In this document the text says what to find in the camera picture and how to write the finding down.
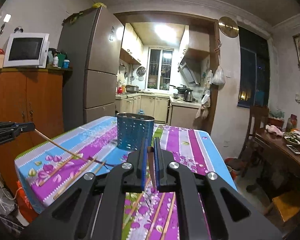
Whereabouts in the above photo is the bamboo chopstick dark tip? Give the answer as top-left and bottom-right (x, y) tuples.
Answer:
(145, 193), (166, 240)

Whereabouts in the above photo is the kitchen window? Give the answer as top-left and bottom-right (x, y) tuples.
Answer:
(146, 48), (173, 91)

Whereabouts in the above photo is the kitchen range hood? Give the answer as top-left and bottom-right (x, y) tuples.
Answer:
(178, 59), (201, 86)

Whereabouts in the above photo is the blue perforated utensil holder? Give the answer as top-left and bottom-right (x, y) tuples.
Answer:
(117, 113), (155, 151)

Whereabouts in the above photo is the orange wooden cabinet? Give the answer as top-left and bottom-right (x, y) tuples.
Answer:
(0, 68), (71, 192)

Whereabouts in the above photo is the bamboo chopstick right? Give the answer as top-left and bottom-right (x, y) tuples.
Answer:
(160, 193), (175, 240)

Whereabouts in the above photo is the floral striped tablecloth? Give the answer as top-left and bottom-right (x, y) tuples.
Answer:
(14, 116), (234, 239)

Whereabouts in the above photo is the bamboo chopstick centre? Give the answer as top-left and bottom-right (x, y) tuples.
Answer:
(122, 177), (153, 230)

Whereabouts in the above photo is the bamboo chopstick far left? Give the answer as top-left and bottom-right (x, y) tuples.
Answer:
(39, 156), (74, 187)

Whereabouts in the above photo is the steel electric kettle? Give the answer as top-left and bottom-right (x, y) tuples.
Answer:
(184, 89), (193, 102)

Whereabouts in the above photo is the black wok on stove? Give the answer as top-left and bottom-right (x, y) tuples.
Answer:
(170, 85), (192, 94)

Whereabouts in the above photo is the white bottle on cabinet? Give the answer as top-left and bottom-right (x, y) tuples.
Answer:
(53, 55), (59, 67)

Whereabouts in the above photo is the blue lidded jar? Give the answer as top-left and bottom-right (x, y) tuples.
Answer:
(62, 60), (70, 69)

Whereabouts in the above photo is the white microwave oven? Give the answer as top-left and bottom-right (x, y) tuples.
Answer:
(3, 33), (50, 68)

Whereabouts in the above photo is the green cup on cabinet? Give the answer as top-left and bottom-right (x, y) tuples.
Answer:
(57, 53), (66, 68)

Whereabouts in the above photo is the orange plastic bag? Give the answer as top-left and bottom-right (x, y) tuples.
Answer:
(16, 181), (38, 223)

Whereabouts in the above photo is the white plastic bag hanging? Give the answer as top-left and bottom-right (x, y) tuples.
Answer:
(212, 66), (225, 86)

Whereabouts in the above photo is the brown steel refrigerator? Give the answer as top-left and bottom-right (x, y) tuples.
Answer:
(57, 6), (124, 131)

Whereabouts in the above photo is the dark wooden chair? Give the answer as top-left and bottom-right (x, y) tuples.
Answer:
(238, 106), (269, 178)

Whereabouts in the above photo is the pink cloth on table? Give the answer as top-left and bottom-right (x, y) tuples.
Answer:
(265, 125), (283, 137)

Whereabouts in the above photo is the dark room window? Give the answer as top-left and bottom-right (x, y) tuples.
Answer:
(237, 27), (270, 108)

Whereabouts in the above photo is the red jar on table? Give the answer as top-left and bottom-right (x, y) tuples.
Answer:
(286, 114), (298, 132)

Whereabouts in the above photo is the dark wooden side table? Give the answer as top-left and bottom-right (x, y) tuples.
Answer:
(246, 127), (300, 205)

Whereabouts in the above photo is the brass round wall plate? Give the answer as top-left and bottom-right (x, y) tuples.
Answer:
(218, 16), (239, 38)

